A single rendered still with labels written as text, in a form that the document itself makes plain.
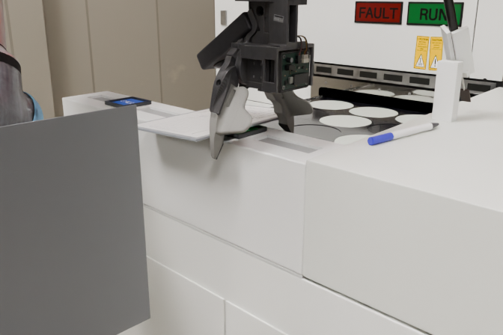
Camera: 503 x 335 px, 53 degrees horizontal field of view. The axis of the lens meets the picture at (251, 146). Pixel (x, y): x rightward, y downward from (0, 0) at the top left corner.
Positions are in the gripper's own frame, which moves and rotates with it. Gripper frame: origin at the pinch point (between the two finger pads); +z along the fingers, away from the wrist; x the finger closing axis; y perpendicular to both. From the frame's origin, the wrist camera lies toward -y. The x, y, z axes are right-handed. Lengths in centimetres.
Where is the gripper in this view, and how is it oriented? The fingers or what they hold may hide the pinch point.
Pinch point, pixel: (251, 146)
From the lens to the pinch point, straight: 67.8
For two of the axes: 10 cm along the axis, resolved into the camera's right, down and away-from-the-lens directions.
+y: 7.3, 2.0, -6.5
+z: 0.0, 9.6, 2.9
